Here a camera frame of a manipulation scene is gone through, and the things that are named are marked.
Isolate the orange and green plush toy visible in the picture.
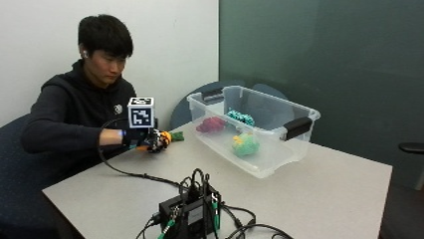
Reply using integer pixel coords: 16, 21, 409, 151
137, 130, 186, 152

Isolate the white marker cube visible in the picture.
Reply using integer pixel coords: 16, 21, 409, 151
127, 97, 157, 129

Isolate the blue round-backed chair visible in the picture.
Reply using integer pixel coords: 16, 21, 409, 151
169, 79, 288, 131

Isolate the dark red plush toy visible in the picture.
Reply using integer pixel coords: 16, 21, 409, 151
195, 116, 227, 134

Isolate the light green plush toy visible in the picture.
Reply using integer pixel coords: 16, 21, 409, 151
230, 131, 260, 158

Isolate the teal patterned plush toy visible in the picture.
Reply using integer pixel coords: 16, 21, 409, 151
224, 109, 255, 127

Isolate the the person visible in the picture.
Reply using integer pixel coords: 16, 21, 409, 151
20, 14, 138, 173

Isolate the black electronics box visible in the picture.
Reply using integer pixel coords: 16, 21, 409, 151
158, 185, 222, 239

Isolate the clear plastic storage bin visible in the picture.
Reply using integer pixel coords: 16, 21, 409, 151
186, 85, 322, 179

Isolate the blue office chair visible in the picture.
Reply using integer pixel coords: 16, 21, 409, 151
0, 114, 72, 239

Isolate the black chair armrest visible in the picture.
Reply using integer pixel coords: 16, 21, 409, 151
397, 141, 424, 154

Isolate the black glove cable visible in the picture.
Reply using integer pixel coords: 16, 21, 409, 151
97, 118, 187, 192

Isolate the green cable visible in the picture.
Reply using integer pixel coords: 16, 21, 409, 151
211, 201, 221, 232

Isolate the black cable loop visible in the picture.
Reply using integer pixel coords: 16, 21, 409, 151
219, 204, 295, 239

